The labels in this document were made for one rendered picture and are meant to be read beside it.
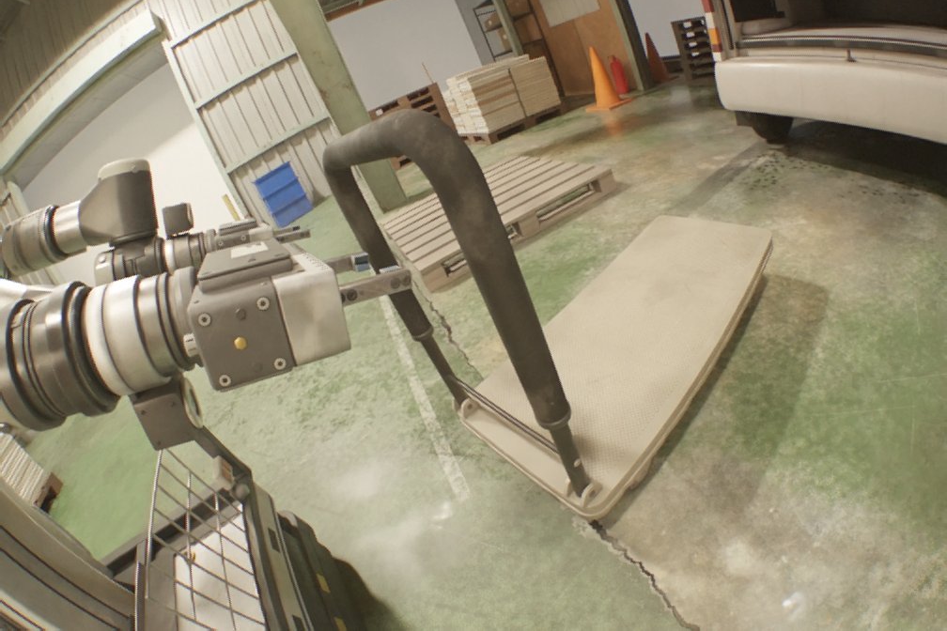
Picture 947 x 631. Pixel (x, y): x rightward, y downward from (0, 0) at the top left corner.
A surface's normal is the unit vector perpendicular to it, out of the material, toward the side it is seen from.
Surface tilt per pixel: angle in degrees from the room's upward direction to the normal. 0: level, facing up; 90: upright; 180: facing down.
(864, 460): 0
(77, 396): 108
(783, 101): 95
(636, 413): 0
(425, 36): 90
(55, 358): 74
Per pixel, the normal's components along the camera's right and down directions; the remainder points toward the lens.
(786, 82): -0.89, 0.42
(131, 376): 0.56, 0.56
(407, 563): -0.37, -0.81
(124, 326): 0.49, -0.22
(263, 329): 0.57, 0.19
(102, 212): 0.37, 0.15
